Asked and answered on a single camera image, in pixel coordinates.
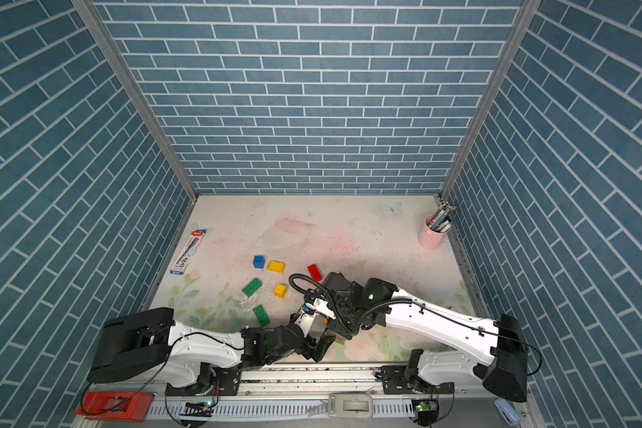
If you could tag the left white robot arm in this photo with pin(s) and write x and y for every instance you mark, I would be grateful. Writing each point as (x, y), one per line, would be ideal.
(152, 345)

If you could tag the light blue object corner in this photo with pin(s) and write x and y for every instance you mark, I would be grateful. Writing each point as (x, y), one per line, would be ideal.
(508, 412)

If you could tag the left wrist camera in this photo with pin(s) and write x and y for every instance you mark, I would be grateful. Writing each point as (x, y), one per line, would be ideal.
(305, 321)

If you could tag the yellow curved lego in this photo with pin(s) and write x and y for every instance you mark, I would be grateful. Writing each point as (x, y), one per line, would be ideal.
(276, 267)

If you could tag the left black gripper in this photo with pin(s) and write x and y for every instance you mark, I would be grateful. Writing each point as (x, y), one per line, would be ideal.
(308, 352)

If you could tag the red tool on rail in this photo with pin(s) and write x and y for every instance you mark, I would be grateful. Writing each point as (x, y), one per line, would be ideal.
(115, 406)

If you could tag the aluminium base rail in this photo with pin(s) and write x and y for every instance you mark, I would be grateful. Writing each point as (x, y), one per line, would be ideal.
(284, 392)

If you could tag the green long lego upper-left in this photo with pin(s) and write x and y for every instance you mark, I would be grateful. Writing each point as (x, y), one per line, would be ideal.
(252, 287)

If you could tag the grey clamp handle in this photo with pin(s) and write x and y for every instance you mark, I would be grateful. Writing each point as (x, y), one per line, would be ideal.
(344, 405)

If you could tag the dark blue square lego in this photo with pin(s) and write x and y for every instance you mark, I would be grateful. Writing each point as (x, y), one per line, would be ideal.
(259, 262)

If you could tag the red long lego brick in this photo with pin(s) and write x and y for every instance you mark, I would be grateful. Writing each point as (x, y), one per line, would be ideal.
(315, 273)

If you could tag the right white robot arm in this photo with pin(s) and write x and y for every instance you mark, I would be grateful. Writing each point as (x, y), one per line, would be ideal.
(496, 351)

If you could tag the yellow square lego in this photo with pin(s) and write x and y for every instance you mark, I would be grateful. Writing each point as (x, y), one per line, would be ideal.
(280, 291)

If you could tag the pens in cup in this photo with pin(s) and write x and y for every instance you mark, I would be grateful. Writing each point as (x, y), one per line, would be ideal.
(442, 219)

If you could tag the pen package box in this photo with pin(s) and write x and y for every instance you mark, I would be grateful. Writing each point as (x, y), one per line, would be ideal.
(186, 255)

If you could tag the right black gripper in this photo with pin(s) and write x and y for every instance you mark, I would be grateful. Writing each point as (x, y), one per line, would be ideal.
(341, 332)

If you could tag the pink pen cup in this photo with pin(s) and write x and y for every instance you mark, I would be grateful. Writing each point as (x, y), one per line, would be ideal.
(429, 239)

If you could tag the green long lego lower-left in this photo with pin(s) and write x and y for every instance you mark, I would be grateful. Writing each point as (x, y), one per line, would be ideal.
(261, 315)

